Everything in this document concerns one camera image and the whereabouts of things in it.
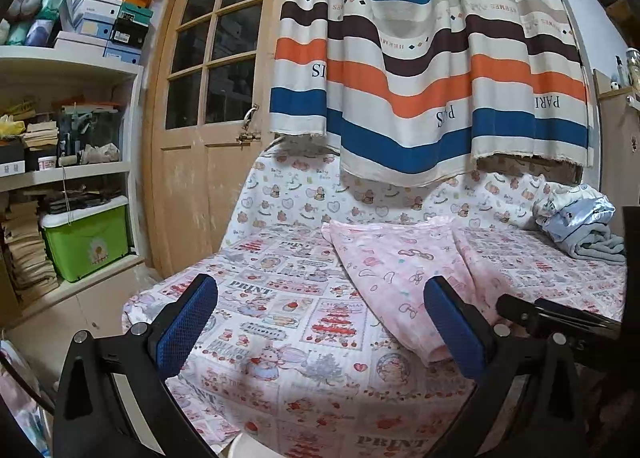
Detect wooden cabinet at right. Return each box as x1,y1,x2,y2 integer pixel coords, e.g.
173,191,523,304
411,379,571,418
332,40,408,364
592,47,640,239

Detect striped hanging curtain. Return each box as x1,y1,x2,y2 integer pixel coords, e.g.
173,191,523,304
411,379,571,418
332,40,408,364
269,0,593,187

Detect green storage bin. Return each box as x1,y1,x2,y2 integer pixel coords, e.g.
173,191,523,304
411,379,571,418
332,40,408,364
40,196,129,282

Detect wooden glass pane door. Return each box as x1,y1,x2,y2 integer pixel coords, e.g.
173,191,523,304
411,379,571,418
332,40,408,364
142,0,281,277

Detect pile of folded blue clothes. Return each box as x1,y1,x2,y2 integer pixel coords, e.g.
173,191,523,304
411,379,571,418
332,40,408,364
533,182,626,264

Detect cartoon print bed sheet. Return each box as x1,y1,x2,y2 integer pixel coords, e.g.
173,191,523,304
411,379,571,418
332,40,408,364
122,145,626,457

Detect white shelving unit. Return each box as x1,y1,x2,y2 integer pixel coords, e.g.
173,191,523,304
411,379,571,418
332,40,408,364
1,45,149,328

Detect pink cartoon print pants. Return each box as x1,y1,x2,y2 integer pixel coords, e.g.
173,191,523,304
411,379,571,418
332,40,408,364
321,216,511,365

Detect stack of shoe boxes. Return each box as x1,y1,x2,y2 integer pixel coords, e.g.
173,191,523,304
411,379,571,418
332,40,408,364
53,0,153,65

